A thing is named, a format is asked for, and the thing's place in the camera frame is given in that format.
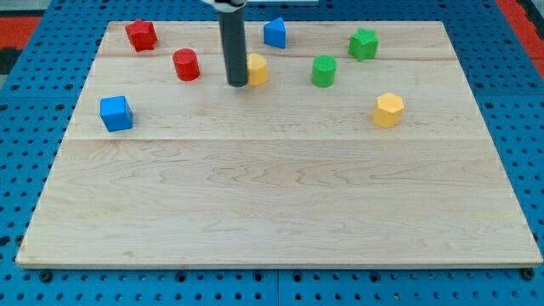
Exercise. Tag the green cylinder block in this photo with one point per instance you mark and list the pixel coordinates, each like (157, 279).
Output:
(323, 71)

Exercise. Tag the light wooden board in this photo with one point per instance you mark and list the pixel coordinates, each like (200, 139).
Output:
(284, 175)

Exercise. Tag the yellow cylinder block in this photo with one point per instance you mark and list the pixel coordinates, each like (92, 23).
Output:
(257, 67)

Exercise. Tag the blue cube block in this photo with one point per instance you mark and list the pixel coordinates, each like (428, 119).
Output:
(115, 113)

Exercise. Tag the red cylinder block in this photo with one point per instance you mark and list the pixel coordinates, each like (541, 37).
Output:
(186, 64)

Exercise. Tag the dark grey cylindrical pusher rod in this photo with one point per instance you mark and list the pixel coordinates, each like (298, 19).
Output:
(232, 30)

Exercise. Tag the yellow hexagonal prism block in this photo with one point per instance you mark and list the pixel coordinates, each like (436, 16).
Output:
(388, 110)

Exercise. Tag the red star block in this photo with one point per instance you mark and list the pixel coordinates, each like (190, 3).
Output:
(141, 34)

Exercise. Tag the blue triangular prism block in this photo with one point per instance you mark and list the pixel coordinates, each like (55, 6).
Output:
(274, 33)

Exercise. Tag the green star block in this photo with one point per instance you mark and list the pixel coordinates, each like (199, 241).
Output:
(363, 44)

